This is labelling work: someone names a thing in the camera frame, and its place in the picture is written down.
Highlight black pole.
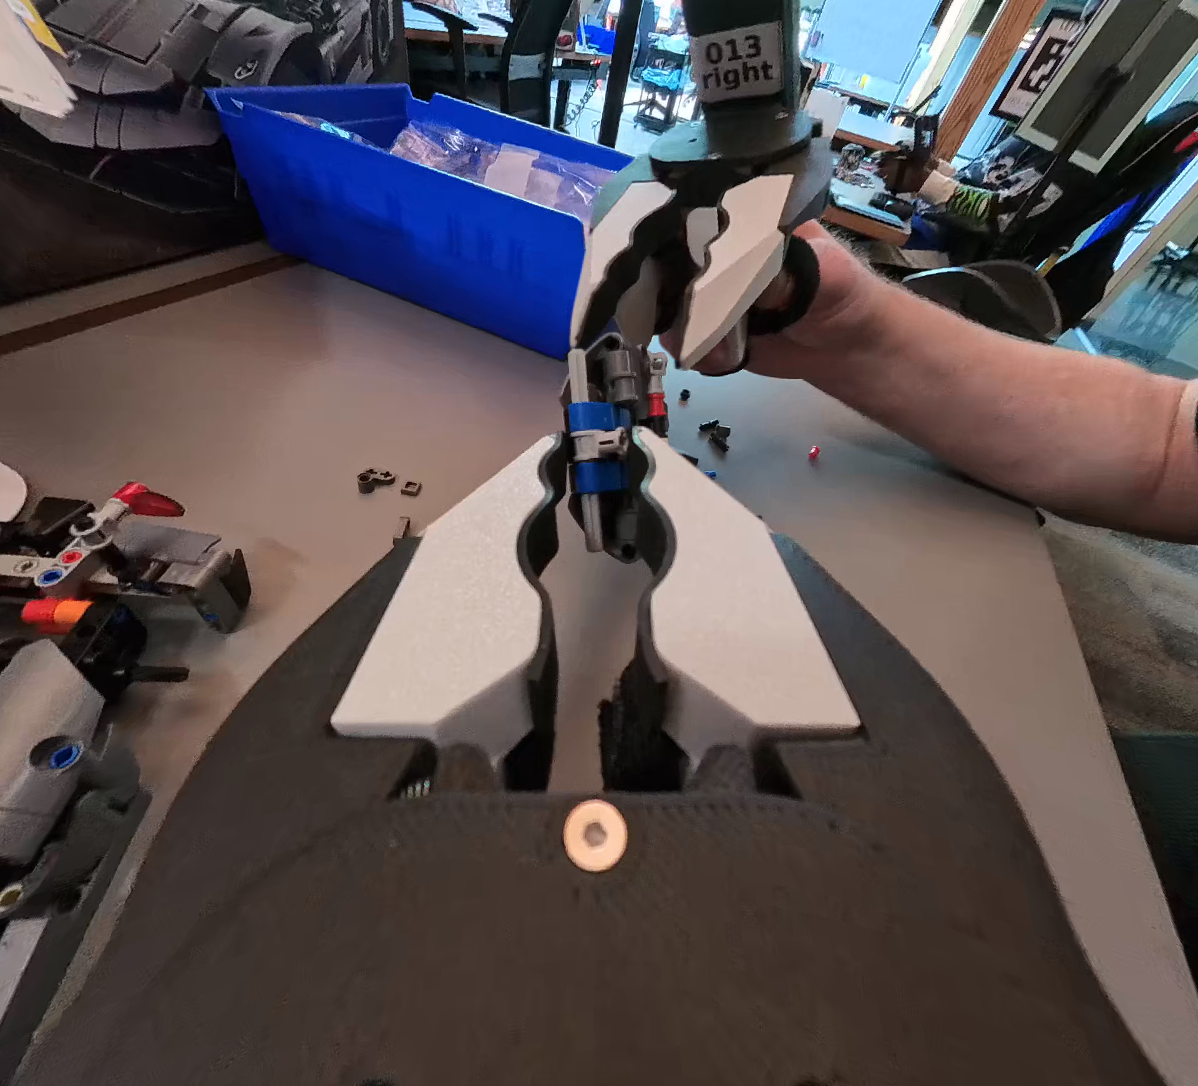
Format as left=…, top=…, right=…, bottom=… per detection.
left=597, top=0, right=667, bottom=153

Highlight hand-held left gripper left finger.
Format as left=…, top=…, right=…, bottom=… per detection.
left=329, top=435, right=572, bottom=792

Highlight grey office chair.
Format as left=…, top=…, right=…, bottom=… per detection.
left=902, top=258, right=1063, bottom=346

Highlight grey monitor on stand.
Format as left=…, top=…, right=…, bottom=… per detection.
left=1015, top=0, right=1194, bottom=176

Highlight large lego car model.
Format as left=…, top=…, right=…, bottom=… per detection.
left=0, top=480, right=254, bottom=1050

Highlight whiteboard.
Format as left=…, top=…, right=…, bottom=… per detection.
left=807, top=0, right=951, bottom=92

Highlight dark grey lego wing assembly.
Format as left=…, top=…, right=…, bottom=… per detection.
left=560, top=333, right=677, bottom=565

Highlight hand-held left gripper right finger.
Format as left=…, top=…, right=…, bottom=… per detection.
left=600, top=430, right=861, bottom=792

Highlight black office chair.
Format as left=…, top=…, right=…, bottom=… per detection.
left=499, top=0, right=592, bottom=128

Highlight group of black lego pins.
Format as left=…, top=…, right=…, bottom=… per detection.
left=677, top=391, right=734, bottom=454

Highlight person's right forearm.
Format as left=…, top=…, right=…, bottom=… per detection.
left=870, top=263, right=1198, bottom=542

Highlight blue storage bin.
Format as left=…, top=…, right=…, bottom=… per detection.
left=203, top=83, right=639, bottom=360

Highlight lego set box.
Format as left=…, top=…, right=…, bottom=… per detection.
left=0, top=0, right=409, bottom=305

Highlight printed tag sign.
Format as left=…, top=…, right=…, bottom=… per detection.
left=989, top=11, right=1087, bottom=125

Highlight instruction booklet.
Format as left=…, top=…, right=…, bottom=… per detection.
left=0, top=0, right=78, bottom=120

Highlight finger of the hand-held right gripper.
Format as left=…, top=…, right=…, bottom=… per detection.
left=677, top=174, right=798, bottom=372
left=571, top=181, right=698, bottom=356

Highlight person's right hand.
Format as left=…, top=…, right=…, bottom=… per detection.
left=655, top=223, right=907, bottom=381

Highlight wooden post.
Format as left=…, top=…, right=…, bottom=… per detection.
left=931, top=0, right=1110, bottom=163

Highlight clear plastic bags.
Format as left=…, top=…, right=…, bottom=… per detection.
left=245, top=109, right=620, bottom=218

